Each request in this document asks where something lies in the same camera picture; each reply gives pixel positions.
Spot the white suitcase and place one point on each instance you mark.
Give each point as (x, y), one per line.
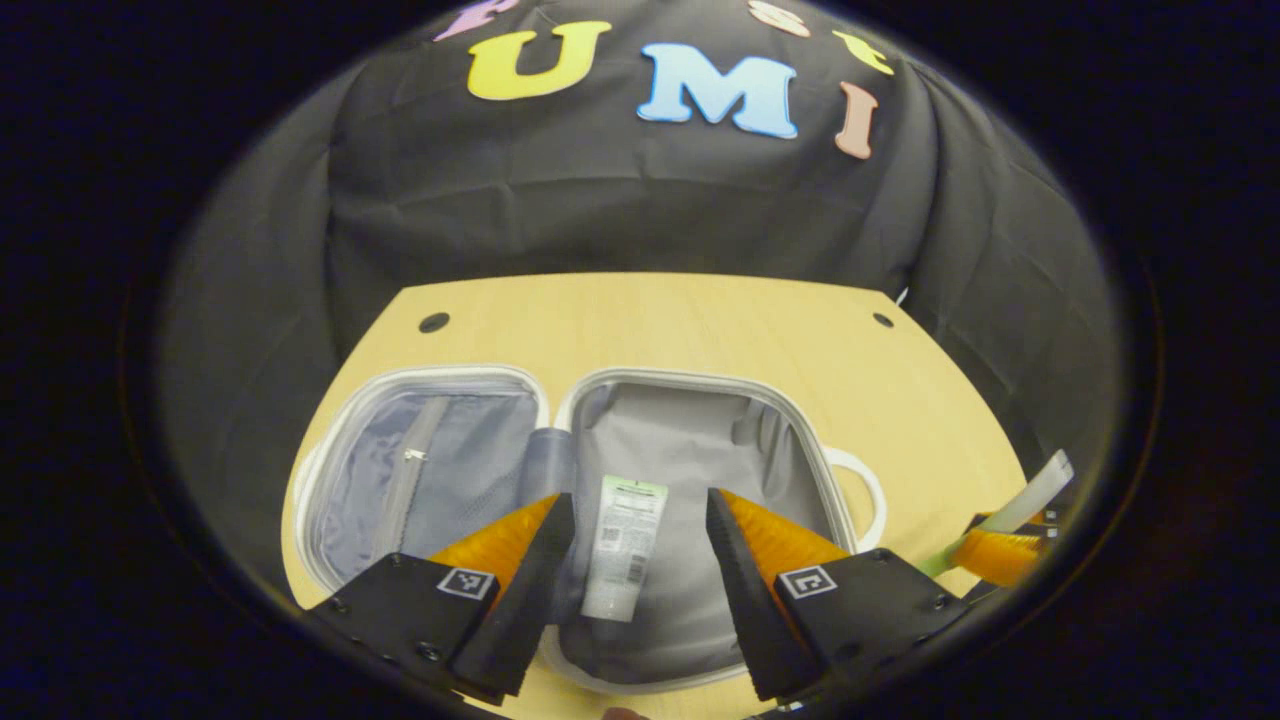
(690, 450)

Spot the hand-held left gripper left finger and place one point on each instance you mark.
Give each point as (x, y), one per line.
(530, 600)

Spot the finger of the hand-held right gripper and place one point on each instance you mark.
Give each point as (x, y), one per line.
(1000, 555)

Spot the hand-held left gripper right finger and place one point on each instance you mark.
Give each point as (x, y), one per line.
(755, 610)

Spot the black backdrop cloth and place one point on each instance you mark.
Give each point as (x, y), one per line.
(600, 200)

